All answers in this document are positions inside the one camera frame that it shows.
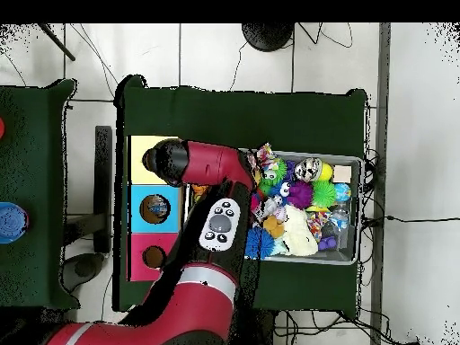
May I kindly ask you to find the clear plastic bottle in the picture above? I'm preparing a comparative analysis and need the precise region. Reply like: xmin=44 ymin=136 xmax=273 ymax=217
xmin=145 ymin=196 xmax=170 ymax=221

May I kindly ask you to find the wooden box with three holes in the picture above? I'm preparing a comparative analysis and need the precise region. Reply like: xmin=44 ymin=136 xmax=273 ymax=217
xmin=128 ymin=135 xmax=187 ymax=282

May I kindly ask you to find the blue spiky rubber ball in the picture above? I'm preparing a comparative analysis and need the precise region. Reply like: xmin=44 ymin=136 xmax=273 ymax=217
xmin=245 ymin=226 xmax=276 ymax=261

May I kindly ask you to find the purple knobby rubber ball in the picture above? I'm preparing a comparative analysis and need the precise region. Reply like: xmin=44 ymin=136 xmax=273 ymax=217
xmin=286 ymin=180 xmax=314 ymax=210

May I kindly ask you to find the cream waffle cloth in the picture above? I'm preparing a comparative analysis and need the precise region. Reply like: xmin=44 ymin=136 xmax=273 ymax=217
xmin=281 ymin=204 xmax=320 ymax=258

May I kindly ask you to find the green spiky rubber ball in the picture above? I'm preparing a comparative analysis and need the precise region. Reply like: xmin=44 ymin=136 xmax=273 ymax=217
xmin=310 ymin=179 xmax=338 ymax=208

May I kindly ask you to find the blue globe ball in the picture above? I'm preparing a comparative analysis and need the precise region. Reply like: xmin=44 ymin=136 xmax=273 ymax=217
xmin=333 ymin=182 xmax=352 ymax=203

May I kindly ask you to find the plain wooden block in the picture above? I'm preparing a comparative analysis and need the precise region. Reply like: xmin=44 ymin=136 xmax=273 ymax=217
xmin=332 ymin=164 xmax=353 ymax=184

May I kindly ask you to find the black upright panel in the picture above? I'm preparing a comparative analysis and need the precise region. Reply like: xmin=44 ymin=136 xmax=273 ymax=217
xmin=93 ymin=125 xmax=113 ymax=254

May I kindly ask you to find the black round stand base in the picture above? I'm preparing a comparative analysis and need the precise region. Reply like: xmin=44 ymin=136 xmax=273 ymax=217
xmin=241 ymin=22 xmax=296 ymax=53

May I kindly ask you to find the grey oval floor base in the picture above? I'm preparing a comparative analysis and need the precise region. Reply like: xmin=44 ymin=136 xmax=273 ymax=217
xmin=58 ymin=252 xmax=106 ymax=293

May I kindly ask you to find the dark green side tablecloth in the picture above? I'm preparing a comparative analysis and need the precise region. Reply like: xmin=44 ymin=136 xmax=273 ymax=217
xmin=0 ymin=78 xmax=81 ymax=311

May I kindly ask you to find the blue plastic cup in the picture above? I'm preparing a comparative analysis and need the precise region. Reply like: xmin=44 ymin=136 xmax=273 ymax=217
xmin=0 ymin=201 xmax=30 ymax=245

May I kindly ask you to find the black tripod leg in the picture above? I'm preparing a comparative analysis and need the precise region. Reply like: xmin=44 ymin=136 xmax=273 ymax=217
xmin=37 ymin=22 xmax=77 ymax=62

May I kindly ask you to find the wire mesh bin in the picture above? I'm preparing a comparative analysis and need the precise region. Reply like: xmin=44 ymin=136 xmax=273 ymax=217
xmin=181 ymin=144 xmax=364 ymax=266

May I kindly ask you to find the grey floor cable cover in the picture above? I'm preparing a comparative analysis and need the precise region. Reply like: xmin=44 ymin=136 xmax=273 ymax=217
xmin=369 ymin=22 xmax=392 ymax=345

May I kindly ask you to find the black floor cable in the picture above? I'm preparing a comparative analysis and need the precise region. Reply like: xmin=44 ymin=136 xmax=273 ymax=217
xmin=384 ymin=214 xmax=460 ymax=224

